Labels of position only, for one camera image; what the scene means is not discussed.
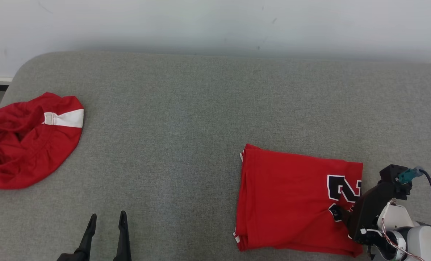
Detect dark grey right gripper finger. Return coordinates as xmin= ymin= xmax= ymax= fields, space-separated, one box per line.
xmin=330 ymin=204 xmax=353 ymax=223

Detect red shorts with white stripe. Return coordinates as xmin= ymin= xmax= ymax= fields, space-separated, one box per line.
xmin=0 ymin=92 xmax=85 ymax=190

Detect red Bulls basketball jersey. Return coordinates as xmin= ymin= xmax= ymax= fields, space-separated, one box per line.
xmin=234 ymin=144 xmax=364 ymax=257

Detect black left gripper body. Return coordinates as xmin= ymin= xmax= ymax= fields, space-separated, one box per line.
xmin=56 ymin=250 xmax=91 ymax=261

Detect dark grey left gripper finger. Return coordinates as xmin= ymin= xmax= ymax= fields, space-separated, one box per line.
xmin=77 ymin=214 xmax=97 ymax=255
xmin=113 ymin=211 xmax=132 ymax=261

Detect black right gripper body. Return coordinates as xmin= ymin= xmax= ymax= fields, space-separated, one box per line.
xmin=347 ymin=181 xmax=398 ymax=247

